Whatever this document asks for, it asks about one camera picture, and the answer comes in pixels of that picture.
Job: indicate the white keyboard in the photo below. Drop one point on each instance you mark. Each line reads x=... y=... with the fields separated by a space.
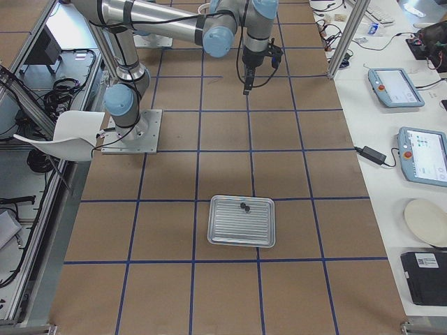
x=376 y=14

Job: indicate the aluminium frame post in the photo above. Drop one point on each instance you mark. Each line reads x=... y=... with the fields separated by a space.
x=348 y=33

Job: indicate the upper teach pendant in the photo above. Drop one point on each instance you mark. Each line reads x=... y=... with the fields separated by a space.
x=394 y=88

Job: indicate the black box with label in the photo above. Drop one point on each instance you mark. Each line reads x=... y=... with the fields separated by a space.
x=425 y=274

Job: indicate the lower teach pendant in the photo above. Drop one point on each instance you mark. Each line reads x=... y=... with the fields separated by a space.
x=423 y=155

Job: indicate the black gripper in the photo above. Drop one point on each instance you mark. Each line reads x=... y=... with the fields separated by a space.
x=252 y=59

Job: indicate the teach pendant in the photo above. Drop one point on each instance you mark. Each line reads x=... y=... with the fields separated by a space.
x=394 y=88
x=423 y=155

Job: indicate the black power adapter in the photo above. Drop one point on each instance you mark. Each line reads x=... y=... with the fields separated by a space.
x=371 y=154

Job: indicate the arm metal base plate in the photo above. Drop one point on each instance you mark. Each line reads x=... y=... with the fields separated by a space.
x=152 y=41
x=144 y=137

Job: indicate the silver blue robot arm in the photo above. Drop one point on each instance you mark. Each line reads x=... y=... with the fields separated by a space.
x=214 y=32

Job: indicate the ribbed silver metal tray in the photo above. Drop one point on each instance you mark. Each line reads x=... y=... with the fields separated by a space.
x=230 y=225

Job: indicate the white plastic chair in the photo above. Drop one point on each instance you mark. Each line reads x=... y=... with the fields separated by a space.
x=74 y=136

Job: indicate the white round plate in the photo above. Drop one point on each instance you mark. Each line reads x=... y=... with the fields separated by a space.
x=427 y=222

